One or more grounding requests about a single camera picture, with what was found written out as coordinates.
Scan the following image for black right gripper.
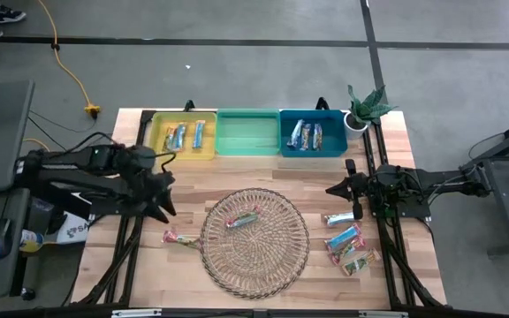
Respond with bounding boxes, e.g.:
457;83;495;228
326;159;374;221

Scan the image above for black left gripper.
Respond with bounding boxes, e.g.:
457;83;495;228
134;170;179;223

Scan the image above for blue red-ended granola bar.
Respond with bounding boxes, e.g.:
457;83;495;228
323;222;363;254

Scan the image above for silver white granola bar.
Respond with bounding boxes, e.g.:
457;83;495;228
163;126;176;152
324;212;356;228

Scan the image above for blue white granola bar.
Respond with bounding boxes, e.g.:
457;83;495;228
172;122;188;152
192;119;207;150

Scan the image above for blue yellow-striped granola bar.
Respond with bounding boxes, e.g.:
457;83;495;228
312;122;324;151

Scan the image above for blue brown granola bar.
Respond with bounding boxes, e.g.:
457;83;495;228
300;123;313;151

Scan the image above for red grey granola bar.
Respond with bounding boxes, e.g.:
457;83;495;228
286;118;305;149

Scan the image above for green orange granola bar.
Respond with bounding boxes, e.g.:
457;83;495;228
340;247;382;277
224;205;262;230

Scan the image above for red white granola bar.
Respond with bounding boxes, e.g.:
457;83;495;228
162;229;201;249

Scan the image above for red green granola bar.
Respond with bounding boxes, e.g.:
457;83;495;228
327;236;368;267

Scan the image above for blue plastic bin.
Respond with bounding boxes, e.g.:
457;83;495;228
278;109;349;159

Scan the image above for white plant pot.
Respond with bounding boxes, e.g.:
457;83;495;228
343;110;370;141

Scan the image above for yellow translucent plastic bin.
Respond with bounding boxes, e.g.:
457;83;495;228
149;110;218;162

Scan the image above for green leafy plant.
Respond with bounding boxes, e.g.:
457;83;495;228
346;83;399;127

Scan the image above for white printed box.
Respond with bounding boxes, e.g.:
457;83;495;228
54;210;93;246

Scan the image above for teal translucent plastic bin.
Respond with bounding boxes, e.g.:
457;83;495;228
215;109;282;157

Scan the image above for round woven straw placemat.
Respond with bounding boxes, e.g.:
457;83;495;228
200;187;311;300

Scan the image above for yellow white bottle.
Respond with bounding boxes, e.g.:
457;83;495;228
19;228;46;254

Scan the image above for black aluminium frame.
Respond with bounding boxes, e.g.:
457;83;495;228
71;97;448;310

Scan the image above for yellow extension cable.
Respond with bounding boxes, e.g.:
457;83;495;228
36;0;102;119

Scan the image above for silver metal bracket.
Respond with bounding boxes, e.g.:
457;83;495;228
359;310;409;318
110;308;163;318

